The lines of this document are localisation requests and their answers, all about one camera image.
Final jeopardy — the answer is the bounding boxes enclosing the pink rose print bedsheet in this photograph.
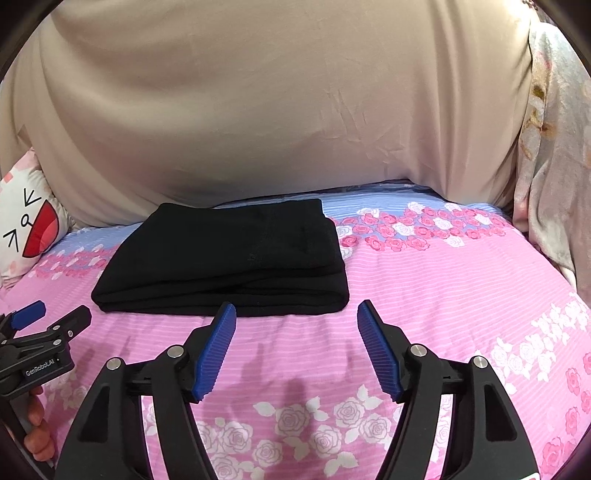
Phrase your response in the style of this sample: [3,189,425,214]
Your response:
[0,182,591,480]

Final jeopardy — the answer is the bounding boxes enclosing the beige draped cloth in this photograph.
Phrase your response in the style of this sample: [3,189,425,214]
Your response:
[0,0,539,229]

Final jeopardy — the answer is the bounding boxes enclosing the person's left hand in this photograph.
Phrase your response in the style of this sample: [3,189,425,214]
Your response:
[22,387,55,463]

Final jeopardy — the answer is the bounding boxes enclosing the cartoon cat face pillow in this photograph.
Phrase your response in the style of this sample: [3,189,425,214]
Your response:
[0,148,77,289]

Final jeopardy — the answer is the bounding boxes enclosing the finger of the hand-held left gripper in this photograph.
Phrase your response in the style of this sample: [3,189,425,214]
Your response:
[0,305,92,356]
[0,300,47,344]

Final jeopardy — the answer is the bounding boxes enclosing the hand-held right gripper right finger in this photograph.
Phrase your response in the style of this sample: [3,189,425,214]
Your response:
[357,299,539,480]

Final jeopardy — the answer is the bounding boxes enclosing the black pants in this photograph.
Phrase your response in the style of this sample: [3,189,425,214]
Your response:
[91,198,348,318]

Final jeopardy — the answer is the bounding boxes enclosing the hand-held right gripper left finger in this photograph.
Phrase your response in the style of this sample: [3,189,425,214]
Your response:
[54,302,238,480]

